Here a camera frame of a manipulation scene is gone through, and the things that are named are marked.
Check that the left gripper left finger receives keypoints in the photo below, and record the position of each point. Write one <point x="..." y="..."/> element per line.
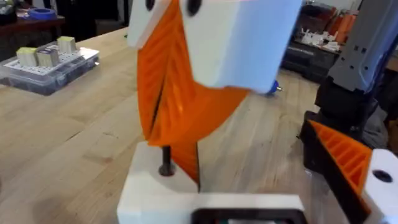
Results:
<point x="146" y="186"/>

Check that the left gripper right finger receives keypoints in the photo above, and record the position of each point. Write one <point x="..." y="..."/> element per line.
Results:
<point x="351" y="168"/>

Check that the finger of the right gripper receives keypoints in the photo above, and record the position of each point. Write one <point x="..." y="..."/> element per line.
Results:
<point x="236" y="43"/>
<point x="149" y="71"/>

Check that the clear box with blocks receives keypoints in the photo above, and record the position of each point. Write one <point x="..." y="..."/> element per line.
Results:
<point x="46" y="68"/>

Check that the black screw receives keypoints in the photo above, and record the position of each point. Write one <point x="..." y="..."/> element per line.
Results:
<point x="167" y="165"/>

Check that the blue tape roll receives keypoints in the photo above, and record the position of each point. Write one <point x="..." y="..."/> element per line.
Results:
<point x="42" y="13"/>

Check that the black cabinet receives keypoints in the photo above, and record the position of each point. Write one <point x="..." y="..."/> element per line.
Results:
<point x="308" y="62"/>

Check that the blue electric screwdriver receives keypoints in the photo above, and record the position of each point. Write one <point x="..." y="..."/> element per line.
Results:
<point x="273" y="87"/>

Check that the dark wooden side table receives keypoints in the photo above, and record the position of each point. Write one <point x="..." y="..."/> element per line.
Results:
<point x="18" y="34"/>

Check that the heap of white parts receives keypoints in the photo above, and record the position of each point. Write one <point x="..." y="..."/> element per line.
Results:
<point x="317" y="40"/>

